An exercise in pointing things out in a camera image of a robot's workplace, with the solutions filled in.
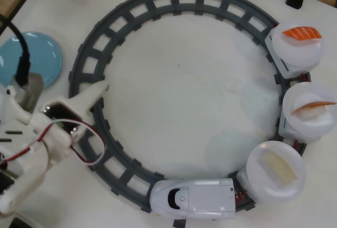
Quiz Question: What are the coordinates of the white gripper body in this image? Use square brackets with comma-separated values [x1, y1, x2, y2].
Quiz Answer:
[27, 97, 87, 164]

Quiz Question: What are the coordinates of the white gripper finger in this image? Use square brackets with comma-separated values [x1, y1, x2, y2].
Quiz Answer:
[68, 82, 110, 115]

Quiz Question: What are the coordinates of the pale beige nigiri sushi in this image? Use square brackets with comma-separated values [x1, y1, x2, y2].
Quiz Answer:
[259, 152, 298, 186]

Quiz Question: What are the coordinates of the round blue dish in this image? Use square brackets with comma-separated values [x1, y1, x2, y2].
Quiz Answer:
[0, 30, 64, 91]

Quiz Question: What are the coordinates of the white Shinkansen toy locomotive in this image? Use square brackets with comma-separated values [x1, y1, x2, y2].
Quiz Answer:
[150, 177, 236, 214]

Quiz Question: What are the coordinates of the white Shinkansen carriage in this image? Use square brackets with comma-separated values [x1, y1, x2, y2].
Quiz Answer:
[277, 109, 316, 143]
[264, 26, 311, 79]
[235, 170, 261, 202]

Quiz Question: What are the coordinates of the salmon nigiri sushi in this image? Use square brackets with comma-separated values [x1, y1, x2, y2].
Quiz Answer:
[283, 26, 322, 41]

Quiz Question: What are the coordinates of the grey circular toy track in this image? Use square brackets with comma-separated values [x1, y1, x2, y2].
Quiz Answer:
[67, 0, 313, 228]

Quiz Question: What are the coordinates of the round white train plate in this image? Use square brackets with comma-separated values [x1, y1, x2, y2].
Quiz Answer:
[246, 141, 308, 204]
[283, 82, 336, 136]
[271, 21, 324, 72]

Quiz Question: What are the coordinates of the red white gripper servo cable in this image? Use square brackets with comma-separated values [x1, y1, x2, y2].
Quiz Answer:
[0, 120, 106, 166]

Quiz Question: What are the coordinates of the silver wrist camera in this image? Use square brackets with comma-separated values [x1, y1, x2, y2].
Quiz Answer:
[12, 72, 44, 114]

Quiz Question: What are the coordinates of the black camera cable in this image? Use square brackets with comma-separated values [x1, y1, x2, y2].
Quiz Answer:
[0, 14, 32, 88]

